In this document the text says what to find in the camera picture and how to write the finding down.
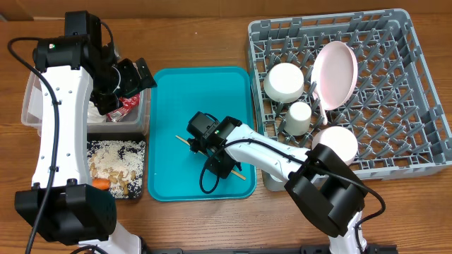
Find red snack wrapper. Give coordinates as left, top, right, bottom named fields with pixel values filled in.
left=107, top=94, right=141, bottom=122

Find wooden chopstick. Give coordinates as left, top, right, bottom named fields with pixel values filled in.
left=175, top=135, right=246, bottom=181

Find large white tissue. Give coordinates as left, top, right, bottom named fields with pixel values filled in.
left=87, top=101, right=107, bottom=123

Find small white round cup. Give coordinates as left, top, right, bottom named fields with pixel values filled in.
left=284, top=102, right=311, bottom=136

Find orange carrot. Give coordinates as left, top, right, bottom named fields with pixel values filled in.
left=92, top=179, right=110, bottom=191

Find white bowl with nuts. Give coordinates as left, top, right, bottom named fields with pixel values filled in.
left=263, top=63, right=304, bottom=103

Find white plastic fork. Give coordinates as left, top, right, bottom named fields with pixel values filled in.
left=313, top=83, right=328, bottom=126

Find pink bowl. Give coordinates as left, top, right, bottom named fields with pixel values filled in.
left=311, top=126, right=358, bottom=166

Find pink white plate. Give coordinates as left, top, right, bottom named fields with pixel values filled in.
left=311, top=41, right=358, bottom=111

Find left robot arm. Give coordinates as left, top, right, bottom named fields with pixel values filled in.
left=15, top=33, right=156, bottom=253

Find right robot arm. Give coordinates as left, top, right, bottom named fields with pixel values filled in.
left=187, top=112, right=369, bottom=253

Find grey dishwasher rack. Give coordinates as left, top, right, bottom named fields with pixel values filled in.
left=247, top=8, right=451, bottom=180

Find clear plastic bin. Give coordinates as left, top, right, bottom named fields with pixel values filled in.
left=21, top=72, right=151, bottom=135

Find teal plastic tray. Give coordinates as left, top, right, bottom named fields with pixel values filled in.
left=148, top=66, right=257, bottom=202

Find spilled rice and nuts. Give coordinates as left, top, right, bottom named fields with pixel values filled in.
left=87, top=140, right=146, bottom=199

